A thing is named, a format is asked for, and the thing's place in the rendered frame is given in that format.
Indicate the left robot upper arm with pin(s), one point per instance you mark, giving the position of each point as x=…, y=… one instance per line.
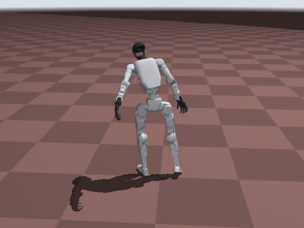
x=127, y=75

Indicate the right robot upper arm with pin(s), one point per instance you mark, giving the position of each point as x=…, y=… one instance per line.
x=163, y=68

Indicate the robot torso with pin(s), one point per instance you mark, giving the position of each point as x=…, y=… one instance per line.
x=149, y=78

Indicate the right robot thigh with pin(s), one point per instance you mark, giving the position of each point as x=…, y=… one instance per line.
x=169, y=120

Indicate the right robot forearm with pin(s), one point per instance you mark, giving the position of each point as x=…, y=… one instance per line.
x=175, y=90

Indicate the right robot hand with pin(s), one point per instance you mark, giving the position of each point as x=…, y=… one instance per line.
x=182, y=105

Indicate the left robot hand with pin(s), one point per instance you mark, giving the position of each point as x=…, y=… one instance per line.
x=117, y=104

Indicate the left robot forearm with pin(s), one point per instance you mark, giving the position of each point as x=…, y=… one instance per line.
x=121, y=92

